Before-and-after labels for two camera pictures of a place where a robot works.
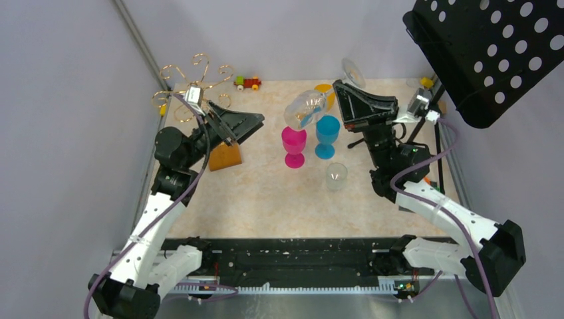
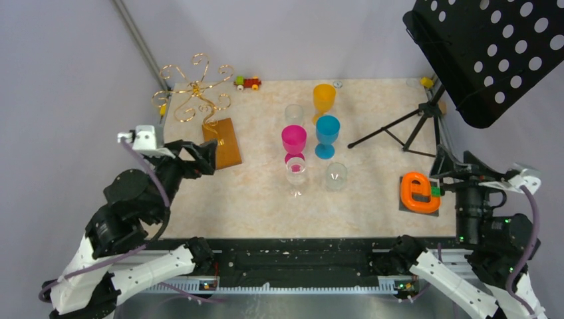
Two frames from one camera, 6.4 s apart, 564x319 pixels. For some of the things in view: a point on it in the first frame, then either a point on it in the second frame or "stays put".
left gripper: [239, 125] -> [205, 153]
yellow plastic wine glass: [328, 88] stays put
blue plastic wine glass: [328, 129] stays put
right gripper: [363, 111] -> [442, 163]
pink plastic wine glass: [294, 141] stays put
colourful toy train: [253, 83] stays put
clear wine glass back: [306, 107] -> [296, 175]
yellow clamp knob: [426, 82] stays put
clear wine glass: [336, 175] stays put
